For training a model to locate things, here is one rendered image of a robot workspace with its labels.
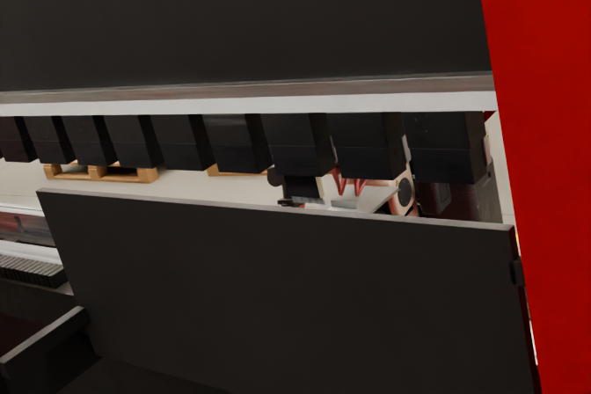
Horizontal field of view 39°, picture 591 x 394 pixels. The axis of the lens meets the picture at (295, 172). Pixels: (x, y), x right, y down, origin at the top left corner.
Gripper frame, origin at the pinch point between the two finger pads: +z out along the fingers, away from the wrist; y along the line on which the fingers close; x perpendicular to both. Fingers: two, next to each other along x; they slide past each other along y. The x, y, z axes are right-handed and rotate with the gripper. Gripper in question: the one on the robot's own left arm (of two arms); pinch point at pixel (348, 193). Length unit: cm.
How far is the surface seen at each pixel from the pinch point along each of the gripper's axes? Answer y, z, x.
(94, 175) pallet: -386, -19, 213
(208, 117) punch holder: -21.8, -14.9, -34.6
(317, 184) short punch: 5.5, -0.1, -21.6
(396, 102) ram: 35, -17, -36
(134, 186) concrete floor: -337, -12, 212
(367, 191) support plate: 1.2, -1.2, 6.9
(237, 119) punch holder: -12.2, -14.4, -34.3
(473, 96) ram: 53, -18, -36
